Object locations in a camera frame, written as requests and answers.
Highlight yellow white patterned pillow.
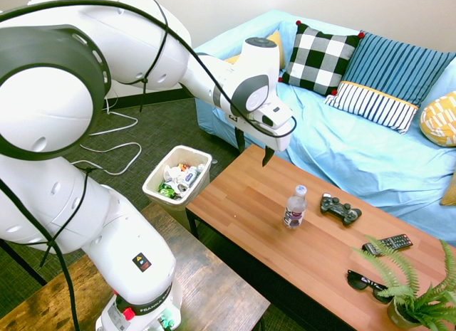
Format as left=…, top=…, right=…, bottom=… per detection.
left=419, top=90, right=456, bottom=148

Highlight light blue covered sofa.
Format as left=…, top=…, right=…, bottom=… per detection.
left=194, top=9, right=456, bottom=247

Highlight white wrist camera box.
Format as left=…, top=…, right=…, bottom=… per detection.
left=255, top=97, right=294, bottom=130

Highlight mustard yellow pillow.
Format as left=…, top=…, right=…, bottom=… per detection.
left=224, top=30, right=287, bottom=70

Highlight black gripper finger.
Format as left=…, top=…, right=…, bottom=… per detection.
left=261, top=145, right=276, bottom=167
left=234, top=127, right=247, bottom=154

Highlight blue striped pillow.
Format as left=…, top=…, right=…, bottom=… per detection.
left=341, top=31, right=456, bottom=107

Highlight black metal leg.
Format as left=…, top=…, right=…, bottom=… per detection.
left=0, top=238, right=48, bottom=287

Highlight tan brown pillow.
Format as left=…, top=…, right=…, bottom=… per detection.
left=440, top=172, right=456, bottom=206

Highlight potted green fern plant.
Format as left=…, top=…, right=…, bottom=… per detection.
left=351, top=234, right=456, bottom=331

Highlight clear plastic drink bottle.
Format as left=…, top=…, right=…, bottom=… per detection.
left=283, top=184, right=309, bottom=231

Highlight white trash bin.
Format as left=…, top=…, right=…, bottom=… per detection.
left=142, top=145, right=214, bottom=232

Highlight crumpled white tissue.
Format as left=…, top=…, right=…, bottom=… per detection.
left=162, top=165, right=183, bottom=184

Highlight dark rustic wood table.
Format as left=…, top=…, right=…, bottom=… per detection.
left=0, top=201, right=271, bottom=331

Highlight navy white striped pillow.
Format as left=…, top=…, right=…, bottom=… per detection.
left=323, top=80, right=420, bottom=135

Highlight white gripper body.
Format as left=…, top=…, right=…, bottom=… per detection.
left=227, top=110, right=297, bottom=153

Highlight light wood coffee table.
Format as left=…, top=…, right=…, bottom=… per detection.
left=185, top=144, right=456, bottom=331

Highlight black game controller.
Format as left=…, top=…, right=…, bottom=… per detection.
left=319, top=192, right=363, bottom=227

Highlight black TV remote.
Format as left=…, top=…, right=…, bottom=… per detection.
left=361, top=233, right=414, bottom=256

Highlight black sunglasses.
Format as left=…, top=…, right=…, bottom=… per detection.
left=347, top=269, right=395, bottom=305

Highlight black white checkered pillow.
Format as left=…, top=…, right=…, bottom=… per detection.
left=277, top=20, right=366, bottom=97

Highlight white floor cable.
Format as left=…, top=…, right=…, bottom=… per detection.
left=70, top=95, right=143, bottom=177

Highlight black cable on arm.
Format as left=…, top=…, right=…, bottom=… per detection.
left=0, top=0, right=298, bottom=331

